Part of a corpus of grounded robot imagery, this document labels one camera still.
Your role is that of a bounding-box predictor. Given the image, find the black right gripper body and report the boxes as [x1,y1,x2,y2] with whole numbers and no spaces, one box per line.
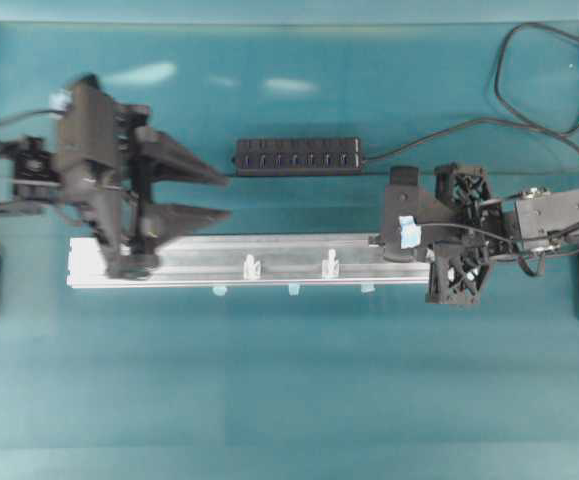
[423,164,517,305]

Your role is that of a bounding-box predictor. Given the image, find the black USB hub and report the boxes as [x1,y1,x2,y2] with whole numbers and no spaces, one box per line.
[232,137,364,177]

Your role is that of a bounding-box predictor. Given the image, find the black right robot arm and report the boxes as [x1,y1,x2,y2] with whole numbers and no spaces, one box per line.
[416,164,579,305]

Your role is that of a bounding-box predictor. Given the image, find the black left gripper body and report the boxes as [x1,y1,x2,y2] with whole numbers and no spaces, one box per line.
[58,102,163,281]

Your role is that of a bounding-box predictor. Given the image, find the white cable-tie ring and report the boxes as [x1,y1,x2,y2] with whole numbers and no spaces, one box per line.
[320,247,341,280]
[241,253,262,281]

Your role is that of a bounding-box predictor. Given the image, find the left camera cable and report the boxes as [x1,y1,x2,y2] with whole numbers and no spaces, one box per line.
[0,89,70,146]

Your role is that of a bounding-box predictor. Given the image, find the white cable-tie ring left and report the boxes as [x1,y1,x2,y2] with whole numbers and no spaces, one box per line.
[241,253,262,281]

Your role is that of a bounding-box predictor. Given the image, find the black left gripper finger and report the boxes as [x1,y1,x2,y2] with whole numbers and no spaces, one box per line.
[149,204,231,237]
[136,127,229,186]

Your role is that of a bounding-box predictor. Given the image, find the white cable-tie ring middle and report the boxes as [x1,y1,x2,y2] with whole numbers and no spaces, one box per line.
[320,247,341,280]

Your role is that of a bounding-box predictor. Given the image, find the aluminium extrusion rail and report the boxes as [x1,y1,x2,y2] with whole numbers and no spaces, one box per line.
[66,233,429,295]

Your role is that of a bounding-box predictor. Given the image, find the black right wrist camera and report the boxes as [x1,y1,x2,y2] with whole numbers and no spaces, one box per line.
[368,165,458,263]

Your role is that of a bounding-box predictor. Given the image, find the black USB cable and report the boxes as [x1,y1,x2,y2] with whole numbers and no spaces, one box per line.
[361,22,579,187]

